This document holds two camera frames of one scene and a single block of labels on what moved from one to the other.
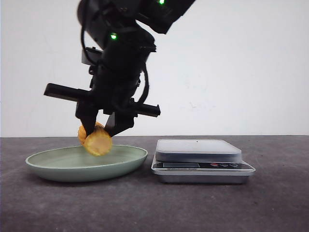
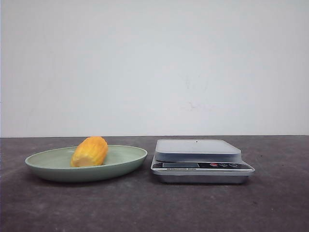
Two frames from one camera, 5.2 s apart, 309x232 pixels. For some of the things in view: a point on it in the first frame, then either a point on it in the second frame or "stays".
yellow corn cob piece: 99,142 to 91,151
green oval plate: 75,164 stays
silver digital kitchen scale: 199,161 stays
